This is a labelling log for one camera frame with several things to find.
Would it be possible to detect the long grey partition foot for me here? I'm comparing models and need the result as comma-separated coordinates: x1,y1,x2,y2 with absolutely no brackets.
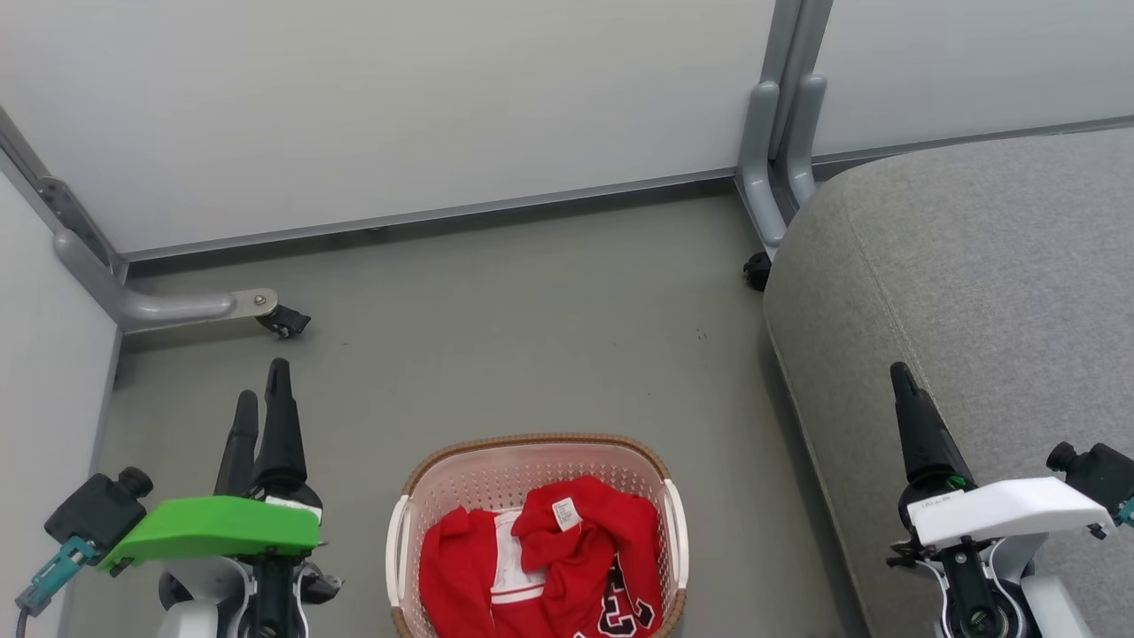
51,228,279,335

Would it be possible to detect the short grey partition foot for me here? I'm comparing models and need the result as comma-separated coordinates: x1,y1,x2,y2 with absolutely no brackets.
783,73,829,210
736,81,788,248

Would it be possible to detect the grey fabric sofa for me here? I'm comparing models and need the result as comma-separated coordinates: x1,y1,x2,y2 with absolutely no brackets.
763,127,1134,638

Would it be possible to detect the white perforated laundry basket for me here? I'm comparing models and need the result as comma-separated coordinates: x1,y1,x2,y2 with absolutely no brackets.
385,432,690,638

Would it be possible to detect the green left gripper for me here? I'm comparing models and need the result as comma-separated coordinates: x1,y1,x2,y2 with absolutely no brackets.
97,358,324,573

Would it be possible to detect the teal camera cable plug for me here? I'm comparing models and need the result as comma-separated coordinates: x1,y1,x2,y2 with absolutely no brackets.
14,535,99,618

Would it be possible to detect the red jersey garment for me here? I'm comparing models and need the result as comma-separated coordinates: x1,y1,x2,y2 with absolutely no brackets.
418,476,664,638

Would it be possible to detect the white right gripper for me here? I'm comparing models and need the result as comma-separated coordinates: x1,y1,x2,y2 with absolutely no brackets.
889,362,1116,550

